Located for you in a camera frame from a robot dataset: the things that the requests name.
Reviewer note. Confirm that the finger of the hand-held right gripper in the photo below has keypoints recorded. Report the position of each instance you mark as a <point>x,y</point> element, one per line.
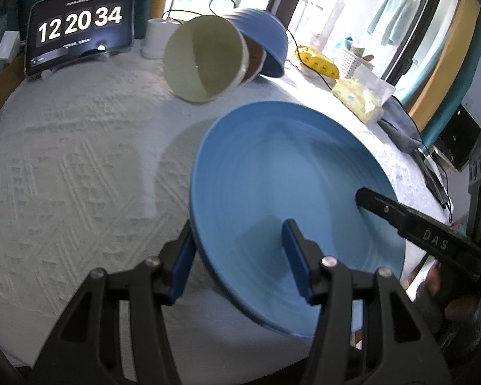
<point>417,228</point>

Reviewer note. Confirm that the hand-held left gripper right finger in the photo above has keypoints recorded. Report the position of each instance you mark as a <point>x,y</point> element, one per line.
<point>298,260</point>

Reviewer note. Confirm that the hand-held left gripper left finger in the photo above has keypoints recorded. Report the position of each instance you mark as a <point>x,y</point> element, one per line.
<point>182,268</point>

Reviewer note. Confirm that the blue plate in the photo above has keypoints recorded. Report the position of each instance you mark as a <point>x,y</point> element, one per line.
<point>284,160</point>

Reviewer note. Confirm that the brown bowl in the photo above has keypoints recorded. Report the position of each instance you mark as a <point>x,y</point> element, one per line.
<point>256,58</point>

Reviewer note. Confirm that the person's right hand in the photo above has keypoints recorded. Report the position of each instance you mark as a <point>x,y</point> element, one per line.
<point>431,300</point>

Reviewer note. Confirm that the black box device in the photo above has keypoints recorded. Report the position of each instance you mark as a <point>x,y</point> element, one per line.
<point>459,136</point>

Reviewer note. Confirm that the grey cloth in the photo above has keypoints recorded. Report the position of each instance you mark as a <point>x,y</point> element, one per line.
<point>401,124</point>

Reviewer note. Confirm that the pale yellow tissue pack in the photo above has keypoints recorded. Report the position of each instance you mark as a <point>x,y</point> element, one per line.
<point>356,100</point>

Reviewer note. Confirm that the translucent plastic bag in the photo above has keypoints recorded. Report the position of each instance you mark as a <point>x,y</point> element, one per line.
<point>378,86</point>

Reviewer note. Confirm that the white woven basket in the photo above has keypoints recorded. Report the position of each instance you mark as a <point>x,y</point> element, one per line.
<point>348,62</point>

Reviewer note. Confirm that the yellow packet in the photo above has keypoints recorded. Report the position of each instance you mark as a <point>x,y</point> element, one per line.
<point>318,62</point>

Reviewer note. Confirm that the blue plastic packet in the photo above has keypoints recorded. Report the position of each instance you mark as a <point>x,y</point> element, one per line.
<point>348,42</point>

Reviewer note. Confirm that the pale green bowl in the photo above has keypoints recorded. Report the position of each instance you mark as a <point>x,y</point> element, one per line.
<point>200,56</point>

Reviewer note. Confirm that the hanging light blue shirt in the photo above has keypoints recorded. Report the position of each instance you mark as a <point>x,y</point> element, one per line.
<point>393,16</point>

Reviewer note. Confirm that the white cup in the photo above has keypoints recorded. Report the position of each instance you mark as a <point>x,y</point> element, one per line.
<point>156,40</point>

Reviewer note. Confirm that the blue ribbed bowl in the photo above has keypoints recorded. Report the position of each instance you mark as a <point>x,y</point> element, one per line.
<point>260,28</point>

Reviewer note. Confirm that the white tablet stand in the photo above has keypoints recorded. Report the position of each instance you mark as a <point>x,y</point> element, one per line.
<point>44,75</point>

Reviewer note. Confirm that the tablet showing clock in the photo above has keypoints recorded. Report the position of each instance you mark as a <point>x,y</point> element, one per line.
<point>80,24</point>

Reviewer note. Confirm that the small white box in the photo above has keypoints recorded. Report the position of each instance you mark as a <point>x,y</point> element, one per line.
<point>7,46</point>

